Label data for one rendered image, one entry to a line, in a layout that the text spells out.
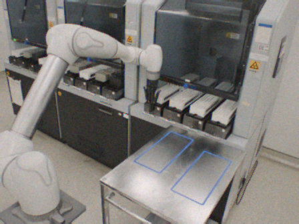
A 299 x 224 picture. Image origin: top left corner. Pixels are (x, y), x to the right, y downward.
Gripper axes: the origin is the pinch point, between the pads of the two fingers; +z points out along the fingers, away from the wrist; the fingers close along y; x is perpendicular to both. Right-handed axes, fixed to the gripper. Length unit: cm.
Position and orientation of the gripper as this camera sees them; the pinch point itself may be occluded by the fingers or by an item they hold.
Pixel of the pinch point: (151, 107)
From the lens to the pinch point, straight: 178.6
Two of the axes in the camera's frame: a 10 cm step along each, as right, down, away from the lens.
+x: -5.5, 3.6, -7.5
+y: -8.3, -3.0, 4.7
